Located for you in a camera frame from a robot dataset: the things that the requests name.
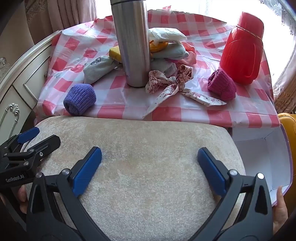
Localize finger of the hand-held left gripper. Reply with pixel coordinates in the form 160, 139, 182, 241
5, 135, 61, 172
0, 127, 40, 153

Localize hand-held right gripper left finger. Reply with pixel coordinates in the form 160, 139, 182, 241
26, 146, 102, 241

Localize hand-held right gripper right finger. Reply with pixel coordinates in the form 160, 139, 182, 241
197, 147, 274, 241

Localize white box with purple rim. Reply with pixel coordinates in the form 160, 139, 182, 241
231, 124, 294, 208

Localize purple knitted sock roll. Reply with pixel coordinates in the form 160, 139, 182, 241
63, 84, 97, 116

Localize grey printed sock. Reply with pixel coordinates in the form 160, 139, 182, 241
83, 55, 121, 85

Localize magenta knitted sock roll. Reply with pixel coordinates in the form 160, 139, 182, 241
207, 68, 237, 101

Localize floral fabric scarf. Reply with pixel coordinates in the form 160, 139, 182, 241
142, 64, 227, 117

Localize yellow sponge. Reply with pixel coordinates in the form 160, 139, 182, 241
109, 45, 123, 63

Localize plain grey sock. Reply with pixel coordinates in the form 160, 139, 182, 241
151, 59, 178, 77

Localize pink cloth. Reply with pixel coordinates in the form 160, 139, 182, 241
169, 42, 197, 67

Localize light blue towel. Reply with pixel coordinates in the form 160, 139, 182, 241
151, 43, 189, 59

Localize orange yellow cloth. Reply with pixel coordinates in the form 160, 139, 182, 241
149, 39, 169, 53

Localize white tissue packet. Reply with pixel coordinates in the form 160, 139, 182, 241
148, 27, 188, 44

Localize person's left hand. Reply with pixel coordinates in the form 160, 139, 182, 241
18, 185, 28, 215

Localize white ornate cabinet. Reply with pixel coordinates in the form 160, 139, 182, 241
0, 30, 63, 149

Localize beige stool cushion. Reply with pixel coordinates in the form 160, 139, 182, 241
23, 116, 247, 241

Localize red white checkered tablecloth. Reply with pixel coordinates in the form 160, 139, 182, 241
35, 10, 281, 129

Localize yellow leather chair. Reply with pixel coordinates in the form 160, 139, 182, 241
277, 112, 296, 144

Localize beige embroidered curtain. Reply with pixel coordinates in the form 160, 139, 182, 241
273, 67, 296, 112

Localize red plastic thermos jug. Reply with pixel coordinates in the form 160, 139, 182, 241
219, 11, 264, 85

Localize stainless steel flask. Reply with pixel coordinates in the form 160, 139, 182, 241
110, 0, 152, 88

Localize white lace curtain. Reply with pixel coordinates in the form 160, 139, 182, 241
261, 0, 296, 35

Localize silver drawer handle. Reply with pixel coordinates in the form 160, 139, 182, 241
0, 104, 20, 139
0, 57, 10, 75

